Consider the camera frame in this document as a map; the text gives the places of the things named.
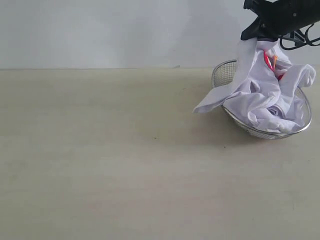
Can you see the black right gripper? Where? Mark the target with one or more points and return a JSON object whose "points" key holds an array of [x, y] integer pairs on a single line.
{"points": [[278, 18]]}

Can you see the white t-shirt red print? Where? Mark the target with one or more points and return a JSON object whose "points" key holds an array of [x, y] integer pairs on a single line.
{"points": [[262, 91]]}

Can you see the metal wire mesh basket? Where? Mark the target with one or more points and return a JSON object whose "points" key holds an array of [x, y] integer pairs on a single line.
{"points": [[223, 74]]}

